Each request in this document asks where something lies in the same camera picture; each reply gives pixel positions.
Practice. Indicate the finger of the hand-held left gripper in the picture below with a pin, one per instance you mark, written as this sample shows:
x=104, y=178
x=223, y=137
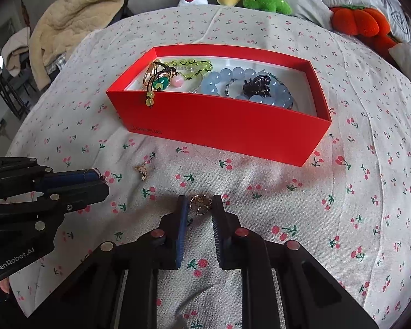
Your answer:
x=85, y=193
x=72, y=179

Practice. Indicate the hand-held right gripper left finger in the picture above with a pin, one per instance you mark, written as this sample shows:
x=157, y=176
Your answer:
x=182, y=226

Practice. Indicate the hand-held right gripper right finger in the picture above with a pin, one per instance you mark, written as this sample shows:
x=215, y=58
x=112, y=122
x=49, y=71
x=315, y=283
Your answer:
x=218, y=226

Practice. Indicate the gold butterfly earring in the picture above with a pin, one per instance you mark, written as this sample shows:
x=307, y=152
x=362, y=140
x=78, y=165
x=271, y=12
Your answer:
x=142, y=171

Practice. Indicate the red cardboard box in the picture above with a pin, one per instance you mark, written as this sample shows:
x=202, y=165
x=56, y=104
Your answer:
x=226, y=126

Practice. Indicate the gold flower hair clip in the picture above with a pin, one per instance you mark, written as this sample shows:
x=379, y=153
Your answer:
x=149, y=75

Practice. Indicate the black hair claw clip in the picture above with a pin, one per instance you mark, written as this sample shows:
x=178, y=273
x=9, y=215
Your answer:
x=257, y=85

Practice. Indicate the person's left hand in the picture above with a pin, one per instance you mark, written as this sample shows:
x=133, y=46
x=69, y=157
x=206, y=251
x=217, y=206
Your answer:
x=4, y=285

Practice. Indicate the cherry print bedsheet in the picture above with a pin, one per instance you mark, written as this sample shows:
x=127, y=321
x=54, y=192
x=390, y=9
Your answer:
x=294, y=212

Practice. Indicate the black metal chair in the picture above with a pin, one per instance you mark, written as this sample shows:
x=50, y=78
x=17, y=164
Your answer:
x=12, y=92

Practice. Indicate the grey checkered cloth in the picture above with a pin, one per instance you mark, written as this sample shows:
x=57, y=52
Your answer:
x=56, y=65

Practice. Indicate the white garment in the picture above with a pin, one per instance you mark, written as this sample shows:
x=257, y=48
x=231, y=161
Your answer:
x=17, y=49

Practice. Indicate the beige quilted blanket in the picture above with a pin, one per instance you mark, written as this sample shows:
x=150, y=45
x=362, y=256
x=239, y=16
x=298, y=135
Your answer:
x=75, y=20

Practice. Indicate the orange pumpkin plush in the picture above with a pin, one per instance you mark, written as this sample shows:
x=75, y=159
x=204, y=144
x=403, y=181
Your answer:
x=359, y=24

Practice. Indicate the plain white pillow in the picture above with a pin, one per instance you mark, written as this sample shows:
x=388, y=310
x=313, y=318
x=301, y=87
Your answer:
x=409, y=56

